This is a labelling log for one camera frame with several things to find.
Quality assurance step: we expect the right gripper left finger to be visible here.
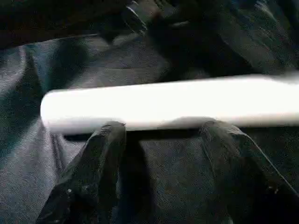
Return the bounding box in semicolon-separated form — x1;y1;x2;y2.
36;121;127;224

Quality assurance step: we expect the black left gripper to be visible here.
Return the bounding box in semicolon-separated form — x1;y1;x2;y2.
121;0;188;34

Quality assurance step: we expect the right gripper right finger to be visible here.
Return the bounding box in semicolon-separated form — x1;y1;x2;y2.
199;120;299;224

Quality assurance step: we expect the white plastic table leg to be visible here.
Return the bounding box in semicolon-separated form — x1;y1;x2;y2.
40;74;299;136

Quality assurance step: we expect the black work mat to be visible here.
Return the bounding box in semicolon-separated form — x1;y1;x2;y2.
0;0;299;224

